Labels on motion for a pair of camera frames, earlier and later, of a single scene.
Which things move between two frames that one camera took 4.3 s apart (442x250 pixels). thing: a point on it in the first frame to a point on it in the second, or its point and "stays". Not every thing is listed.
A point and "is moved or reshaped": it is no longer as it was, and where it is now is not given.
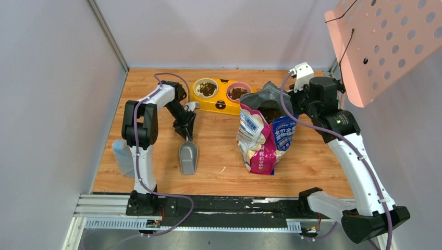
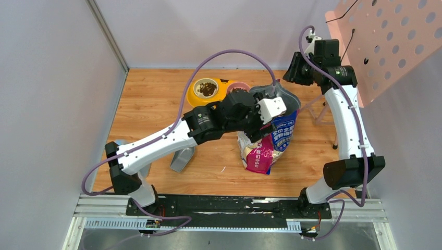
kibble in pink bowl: (235, 93) stays
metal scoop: (188, 154) is moved or reshaped
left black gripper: (184, 122) to (259, 126)
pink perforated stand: (379, 41) stays
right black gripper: (294, 96) to (293, 75)
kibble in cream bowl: (207, 88) stays
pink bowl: (235, 89) stays
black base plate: (187, 210) stays
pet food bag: (265, 134) stays
